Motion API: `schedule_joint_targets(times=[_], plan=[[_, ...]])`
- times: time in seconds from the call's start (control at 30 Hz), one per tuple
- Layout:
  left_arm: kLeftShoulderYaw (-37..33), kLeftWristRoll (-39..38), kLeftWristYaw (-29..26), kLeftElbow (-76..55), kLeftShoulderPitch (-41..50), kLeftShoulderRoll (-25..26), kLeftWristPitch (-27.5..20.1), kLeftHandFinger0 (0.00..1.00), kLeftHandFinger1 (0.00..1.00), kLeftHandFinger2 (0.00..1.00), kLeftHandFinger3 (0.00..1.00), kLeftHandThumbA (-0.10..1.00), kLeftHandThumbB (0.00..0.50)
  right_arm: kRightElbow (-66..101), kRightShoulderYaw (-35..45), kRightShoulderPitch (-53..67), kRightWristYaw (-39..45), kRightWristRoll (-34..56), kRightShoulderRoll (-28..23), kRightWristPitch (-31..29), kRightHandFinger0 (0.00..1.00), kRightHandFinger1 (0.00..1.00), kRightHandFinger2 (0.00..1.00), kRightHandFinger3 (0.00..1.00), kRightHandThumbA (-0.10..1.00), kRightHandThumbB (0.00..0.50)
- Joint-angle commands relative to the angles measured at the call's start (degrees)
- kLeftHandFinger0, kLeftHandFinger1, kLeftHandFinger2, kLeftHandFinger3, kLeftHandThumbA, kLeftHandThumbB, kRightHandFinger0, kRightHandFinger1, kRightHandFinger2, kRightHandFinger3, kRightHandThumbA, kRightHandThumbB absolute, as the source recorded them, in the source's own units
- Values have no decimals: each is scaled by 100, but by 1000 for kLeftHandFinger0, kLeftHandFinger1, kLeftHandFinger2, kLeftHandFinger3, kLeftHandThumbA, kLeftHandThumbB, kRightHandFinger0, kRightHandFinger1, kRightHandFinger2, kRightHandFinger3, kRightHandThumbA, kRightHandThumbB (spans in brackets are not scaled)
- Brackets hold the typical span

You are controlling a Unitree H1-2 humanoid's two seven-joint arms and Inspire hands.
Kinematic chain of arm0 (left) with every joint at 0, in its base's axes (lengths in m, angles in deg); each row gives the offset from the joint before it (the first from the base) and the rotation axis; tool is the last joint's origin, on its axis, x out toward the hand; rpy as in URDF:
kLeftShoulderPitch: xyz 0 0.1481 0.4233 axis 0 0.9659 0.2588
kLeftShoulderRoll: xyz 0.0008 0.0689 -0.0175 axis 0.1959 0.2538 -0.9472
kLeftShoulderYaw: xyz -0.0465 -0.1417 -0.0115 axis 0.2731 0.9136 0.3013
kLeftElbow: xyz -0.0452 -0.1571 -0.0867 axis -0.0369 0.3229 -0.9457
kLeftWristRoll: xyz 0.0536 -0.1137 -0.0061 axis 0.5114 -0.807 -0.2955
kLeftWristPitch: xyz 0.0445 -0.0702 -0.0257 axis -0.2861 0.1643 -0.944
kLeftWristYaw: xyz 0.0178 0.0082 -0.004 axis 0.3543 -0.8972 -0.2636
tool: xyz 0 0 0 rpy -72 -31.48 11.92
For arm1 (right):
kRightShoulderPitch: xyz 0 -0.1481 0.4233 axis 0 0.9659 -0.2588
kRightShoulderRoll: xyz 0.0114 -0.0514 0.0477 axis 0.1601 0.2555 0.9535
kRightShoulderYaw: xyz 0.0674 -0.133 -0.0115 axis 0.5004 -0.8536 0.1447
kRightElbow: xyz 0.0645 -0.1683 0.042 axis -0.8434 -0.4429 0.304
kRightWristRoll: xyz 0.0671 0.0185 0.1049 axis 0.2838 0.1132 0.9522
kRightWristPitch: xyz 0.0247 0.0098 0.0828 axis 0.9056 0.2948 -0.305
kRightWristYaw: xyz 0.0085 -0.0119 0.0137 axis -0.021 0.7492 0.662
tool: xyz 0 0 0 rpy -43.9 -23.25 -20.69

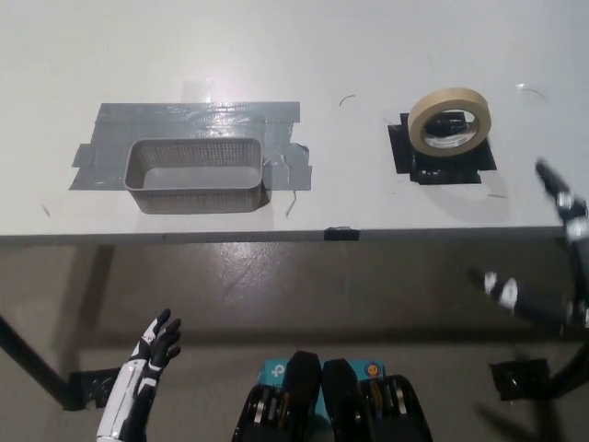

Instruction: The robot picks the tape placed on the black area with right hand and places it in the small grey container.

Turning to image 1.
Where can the teal cardboard box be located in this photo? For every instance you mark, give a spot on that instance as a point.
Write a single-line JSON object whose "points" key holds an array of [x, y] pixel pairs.
{"points": [[275, 372]]}

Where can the black tape patch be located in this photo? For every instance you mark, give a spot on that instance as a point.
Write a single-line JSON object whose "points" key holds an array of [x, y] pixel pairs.
{"points": [[442, 170]]}

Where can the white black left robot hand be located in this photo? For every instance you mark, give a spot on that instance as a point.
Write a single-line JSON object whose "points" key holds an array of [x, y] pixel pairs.
{"points": [[133, 387]]}

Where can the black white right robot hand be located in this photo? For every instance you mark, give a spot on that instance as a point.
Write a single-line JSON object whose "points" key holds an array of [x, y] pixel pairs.
{"points": [[573, 225]]}

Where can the grey duct tape patch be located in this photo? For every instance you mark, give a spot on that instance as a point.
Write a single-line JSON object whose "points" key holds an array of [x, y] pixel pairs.
{"points": [[184, 117]]}

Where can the robot legs and base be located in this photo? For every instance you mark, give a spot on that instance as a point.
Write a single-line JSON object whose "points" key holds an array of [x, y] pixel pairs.
{"points": [[340, 405]]}

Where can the small grey mesh container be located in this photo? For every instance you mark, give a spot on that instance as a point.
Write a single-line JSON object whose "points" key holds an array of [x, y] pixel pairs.
{"points": [[193, 179]]}

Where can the beige masking tape roll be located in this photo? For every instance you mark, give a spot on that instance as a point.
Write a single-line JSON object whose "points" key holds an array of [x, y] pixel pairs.
{"points": [[421, 117]]}

